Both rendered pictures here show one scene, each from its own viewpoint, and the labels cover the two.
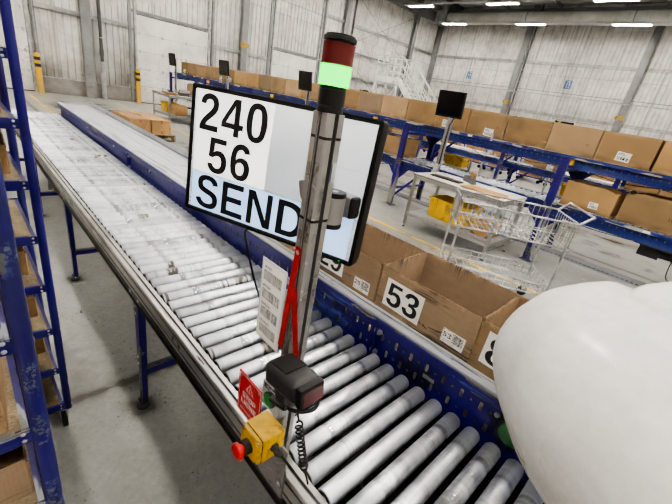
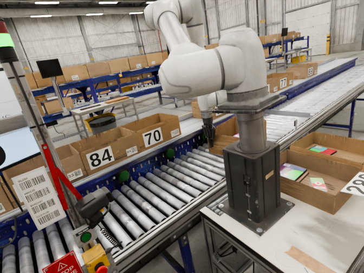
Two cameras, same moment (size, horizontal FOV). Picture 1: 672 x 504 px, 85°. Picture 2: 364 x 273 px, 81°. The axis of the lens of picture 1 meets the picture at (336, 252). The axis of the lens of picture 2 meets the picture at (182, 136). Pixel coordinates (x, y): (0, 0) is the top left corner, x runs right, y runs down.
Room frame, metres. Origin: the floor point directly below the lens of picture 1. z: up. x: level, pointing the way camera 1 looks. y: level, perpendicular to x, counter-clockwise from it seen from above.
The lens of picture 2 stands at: (0.09, 0.60, 1.48)
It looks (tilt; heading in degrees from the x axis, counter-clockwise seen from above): 20 degrees down; 282
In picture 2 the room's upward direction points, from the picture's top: 11 degrees counter-clockwise
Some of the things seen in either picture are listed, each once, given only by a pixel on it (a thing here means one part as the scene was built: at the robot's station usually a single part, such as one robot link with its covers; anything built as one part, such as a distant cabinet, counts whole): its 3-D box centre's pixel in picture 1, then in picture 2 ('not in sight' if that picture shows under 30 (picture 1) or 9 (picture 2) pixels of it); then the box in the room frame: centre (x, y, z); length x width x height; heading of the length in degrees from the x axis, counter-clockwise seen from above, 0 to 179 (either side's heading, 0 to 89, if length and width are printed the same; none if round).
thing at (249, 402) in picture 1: (256, 407); (73, 266); (0.67, 0.12, 0.85); 0.16 x 0.01 x 0.13; 47
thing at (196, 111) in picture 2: not in sight; (215, 105); (0.14, -1.57, 0.96); 0.39 x 0.29 x 0.17; 47
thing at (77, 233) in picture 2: (274, 397); (84, 235); (0.62, 0.08, 0.95); 0.07 x 0.03 x 0.07; 47
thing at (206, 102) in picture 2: not in sight; (206, 97); (0.17, -0.87, 1.19); 0.13 x 0.11 x 0.16; 4
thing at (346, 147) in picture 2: not in sight; (333, 151); (-0.55, -0.67, 0.80); 0.38 x 0.28 x 0.10; 131
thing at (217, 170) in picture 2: not in sight; (202, 166); (0.26, -0.77, 0.72); 0.52 x 0.05 x 0.05; 137
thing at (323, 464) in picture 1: (371, 428); (98, 228); (0.78, -0.19, 0.72); 0.52 x 0.05 x 0.05; 137
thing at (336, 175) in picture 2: not in sight; (305, 176); (-0.31, -0.43, 0.80); 0.38 x 0.28 x 0.10; 133
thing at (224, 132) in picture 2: not in sight; (237, 136); (-0.02, -1.00, 0.83); 0.39 x 0.29 x 0.17; 53
